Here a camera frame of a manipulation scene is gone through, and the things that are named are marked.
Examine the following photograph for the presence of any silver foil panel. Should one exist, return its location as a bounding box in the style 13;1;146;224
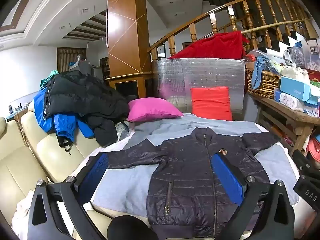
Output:
152;57;247;114

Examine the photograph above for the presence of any blue jacket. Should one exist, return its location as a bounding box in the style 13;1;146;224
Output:
34;86;95;150

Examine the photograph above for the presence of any grey blanket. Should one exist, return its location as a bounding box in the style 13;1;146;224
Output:
90;113;300;218

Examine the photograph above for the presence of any red cloth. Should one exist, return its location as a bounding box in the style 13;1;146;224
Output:
169;31;247;59

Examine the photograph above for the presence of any pink pillow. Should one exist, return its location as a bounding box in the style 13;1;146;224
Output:
127;97;184;122

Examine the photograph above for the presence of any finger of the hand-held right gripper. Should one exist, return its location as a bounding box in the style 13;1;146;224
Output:
292;149;320;179

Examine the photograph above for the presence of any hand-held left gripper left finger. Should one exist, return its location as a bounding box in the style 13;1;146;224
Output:
27;152;109;240

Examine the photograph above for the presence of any blue cloth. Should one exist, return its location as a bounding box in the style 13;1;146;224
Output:
251;56;275;90

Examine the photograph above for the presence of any clear plastic bag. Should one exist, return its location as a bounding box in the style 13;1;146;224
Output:
116;121;130;140

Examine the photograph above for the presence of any crumpled plastic bag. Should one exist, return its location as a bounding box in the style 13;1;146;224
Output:
284;47;304;67

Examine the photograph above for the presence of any red pillow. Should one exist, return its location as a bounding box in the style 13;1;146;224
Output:
190;86;233;121

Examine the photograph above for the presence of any patterned tissue box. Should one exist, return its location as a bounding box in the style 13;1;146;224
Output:
279;92;305;112

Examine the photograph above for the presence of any wooden table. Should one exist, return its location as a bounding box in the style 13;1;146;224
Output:
247;90;320;155

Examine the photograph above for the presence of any light blue box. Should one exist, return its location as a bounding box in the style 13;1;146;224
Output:
279;76;320;105

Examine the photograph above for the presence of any white sheet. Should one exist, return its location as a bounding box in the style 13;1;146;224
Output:
67;130;137;180

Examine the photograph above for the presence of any wooden stair railing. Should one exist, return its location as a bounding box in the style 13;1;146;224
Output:
147;0;320;60

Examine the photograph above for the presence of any clear plastic container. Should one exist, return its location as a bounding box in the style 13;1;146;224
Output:
300;39;320;70

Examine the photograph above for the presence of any black puffer jacket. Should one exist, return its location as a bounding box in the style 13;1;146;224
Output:
45;70;130;147

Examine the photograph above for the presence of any wicker basket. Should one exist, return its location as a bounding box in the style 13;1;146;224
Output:
245;69;282;100

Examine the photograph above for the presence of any wooden slatted door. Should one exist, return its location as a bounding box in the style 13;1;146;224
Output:
57;47;87;73

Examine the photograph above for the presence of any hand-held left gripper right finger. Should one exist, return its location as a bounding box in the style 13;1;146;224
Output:
212;153;296;240

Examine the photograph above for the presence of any cream leather sofa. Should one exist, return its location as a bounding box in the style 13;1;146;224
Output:
0;100;120;240

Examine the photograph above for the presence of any navy quilted jacket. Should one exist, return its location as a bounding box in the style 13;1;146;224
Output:
86;127;282;239

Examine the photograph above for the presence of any teal cloth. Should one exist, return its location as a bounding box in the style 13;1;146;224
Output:
40;70;59;85

